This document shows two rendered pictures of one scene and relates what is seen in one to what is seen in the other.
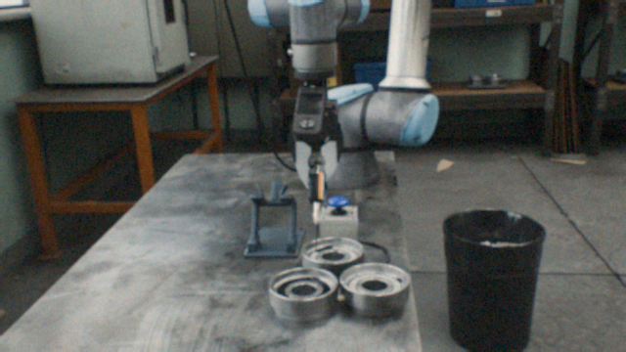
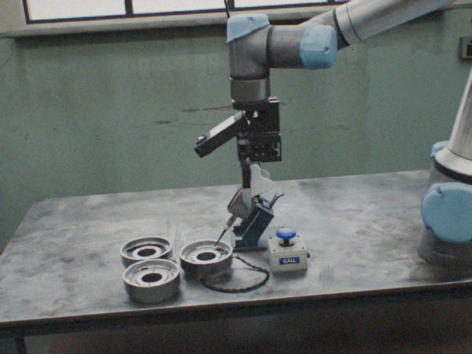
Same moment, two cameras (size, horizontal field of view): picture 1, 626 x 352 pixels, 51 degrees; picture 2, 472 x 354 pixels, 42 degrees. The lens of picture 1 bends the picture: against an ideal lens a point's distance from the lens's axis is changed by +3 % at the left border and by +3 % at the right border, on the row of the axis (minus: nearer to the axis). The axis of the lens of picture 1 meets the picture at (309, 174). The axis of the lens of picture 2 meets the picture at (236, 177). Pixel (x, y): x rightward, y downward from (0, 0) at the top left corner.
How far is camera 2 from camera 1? 1.44 m
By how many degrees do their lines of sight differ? 76
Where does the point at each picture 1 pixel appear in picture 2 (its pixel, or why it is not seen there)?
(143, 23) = not seen: outside the picture
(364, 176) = (435, 250)
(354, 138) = not seen: hidden behind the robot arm
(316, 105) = (220, 128)
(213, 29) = not seen: outside the picture
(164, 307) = (152, 222)
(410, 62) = (456, 133)
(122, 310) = (151, 212)
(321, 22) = (231, 59)
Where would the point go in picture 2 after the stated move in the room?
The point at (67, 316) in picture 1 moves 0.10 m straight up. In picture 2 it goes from (146, 200) to (142, 164)
